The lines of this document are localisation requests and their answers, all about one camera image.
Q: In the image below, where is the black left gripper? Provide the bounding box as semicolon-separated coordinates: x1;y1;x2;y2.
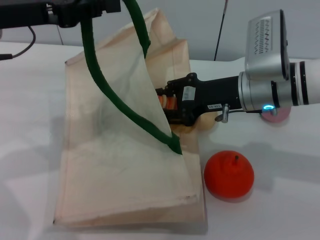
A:
0;0;122;29

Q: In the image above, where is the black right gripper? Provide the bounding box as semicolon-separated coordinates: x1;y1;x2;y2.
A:
163;72;242;127

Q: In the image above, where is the orange striped bread loaf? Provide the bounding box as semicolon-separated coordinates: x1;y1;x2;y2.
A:
155;87;180;111

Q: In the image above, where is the white handbag with green handle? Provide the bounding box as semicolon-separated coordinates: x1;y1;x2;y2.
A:
52;0;209;227

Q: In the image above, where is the thin black pole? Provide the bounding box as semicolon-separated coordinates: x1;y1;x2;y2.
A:
213;0;230;62

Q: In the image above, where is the orange toy fruit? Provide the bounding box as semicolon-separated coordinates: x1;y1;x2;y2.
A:
203;149;255;200

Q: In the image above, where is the pink toy peach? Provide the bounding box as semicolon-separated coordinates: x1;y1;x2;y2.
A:
259;106;292;125

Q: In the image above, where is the right wrist cable with plug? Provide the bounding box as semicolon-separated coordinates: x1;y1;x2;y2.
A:
215;103;279;124

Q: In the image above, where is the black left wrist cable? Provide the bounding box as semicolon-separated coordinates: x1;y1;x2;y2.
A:
0;25;37;61

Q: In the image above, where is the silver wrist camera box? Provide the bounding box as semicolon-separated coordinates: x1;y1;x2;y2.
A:
244;9;291;82

